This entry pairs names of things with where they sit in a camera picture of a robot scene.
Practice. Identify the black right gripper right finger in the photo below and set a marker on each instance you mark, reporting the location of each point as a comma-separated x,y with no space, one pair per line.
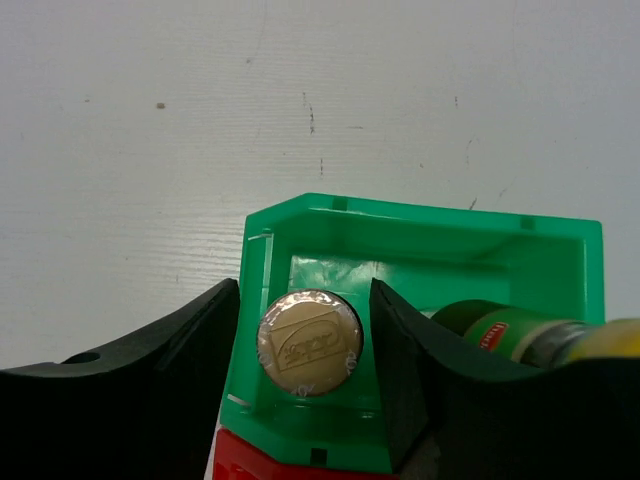
454,411

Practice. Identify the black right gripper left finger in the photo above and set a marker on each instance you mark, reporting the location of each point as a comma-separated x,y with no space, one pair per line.
143,406

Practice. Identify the yellow cap sauce bottle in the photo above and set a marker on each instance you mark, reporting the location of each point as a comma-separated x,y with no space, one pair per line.
538,339

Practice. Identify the small yellow label bottle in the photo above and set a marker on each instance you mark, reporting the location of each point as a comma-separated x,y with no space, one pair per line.
309,342

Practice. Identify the red plastic bin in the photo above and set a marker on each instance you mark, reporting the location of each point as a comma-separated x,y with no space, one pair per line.
234,458

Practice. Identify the green plastic bin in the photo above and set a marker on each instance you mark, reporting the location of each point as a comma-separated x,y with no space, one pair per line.
432,257

